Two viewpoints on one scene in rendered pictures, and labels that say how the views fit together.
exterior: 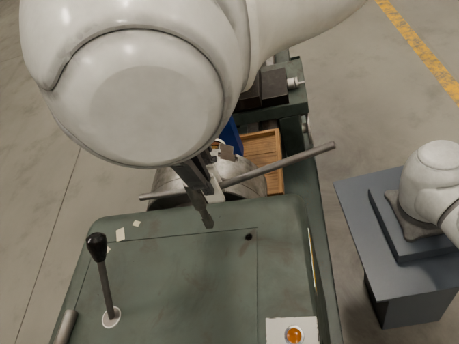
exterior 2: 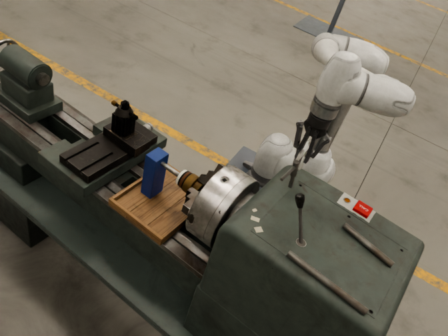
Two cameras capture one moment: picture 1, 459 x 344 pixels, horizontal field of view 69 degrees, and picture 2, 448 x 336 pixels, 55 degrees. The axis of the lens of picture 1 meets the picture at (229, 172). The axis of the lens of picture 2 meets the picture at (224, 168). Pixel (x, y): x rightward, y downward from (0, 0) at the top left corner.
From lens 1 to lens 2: 1.47 m
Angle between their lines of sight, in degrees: 59
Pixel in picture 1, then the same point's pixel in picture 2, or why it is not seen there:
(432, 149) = (275, 138)
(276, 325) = (341, 201)
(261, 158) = (173, 185)
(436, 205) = (289, 163)
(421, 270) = not seen: hidden behind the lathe
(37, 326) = not seen: outside the picture
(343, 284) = not seen: hidden behind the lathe
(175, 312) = (315, 222)
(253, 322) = (335, 205)
